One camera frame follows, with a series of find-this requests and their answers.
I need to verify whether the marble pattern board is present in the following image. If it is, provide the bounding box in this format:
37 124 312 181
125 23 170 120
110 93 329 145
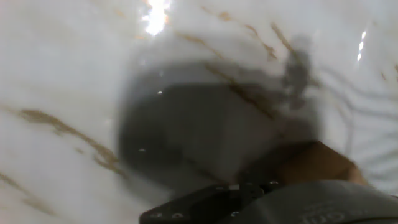
0 0 398 224

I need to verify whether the large wooden cube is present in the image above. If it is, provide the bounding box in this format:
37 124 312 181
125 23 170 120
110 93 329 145
239 140 369 187

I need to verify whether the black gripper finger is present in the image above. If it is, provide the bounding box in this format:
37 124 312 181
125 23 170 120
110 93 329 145
139 182 275 224

